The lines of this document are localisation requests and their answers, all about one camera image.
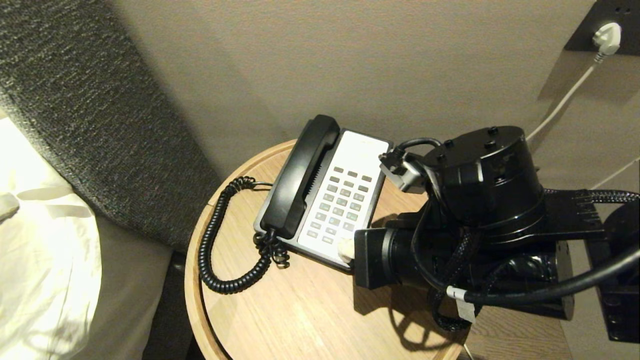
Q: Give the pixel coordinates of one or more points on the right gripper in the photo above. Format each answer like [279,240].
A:
[372,257]

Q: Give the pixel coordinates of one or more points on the white desk phone base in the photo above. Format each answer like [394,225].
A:
[345,195]

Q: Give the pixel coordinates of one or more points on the black phone handset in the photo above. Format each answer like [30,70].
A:
[300,180]

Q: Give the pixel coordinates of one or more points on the round wooden side table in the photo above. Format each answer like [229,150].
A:
[300,315]

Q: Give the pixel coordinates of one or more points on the beige mattress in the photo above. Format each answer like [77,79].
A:
[125,295]

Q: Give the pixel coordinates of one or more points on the grey upholstered headboard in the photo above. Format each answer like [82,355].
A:
[95,115]

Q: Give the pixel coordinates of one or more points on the white pillow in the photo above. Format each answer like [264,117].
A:
[45,250]

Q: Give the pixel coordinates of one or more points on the white power plug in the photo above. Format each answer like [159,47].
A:
[607,39]

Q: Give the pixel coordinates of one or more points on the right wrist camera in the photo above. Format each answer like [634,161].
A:
[406,175]

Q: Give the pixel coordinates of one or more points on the black wall socket plate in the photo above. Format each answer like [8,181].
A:
[595,15]

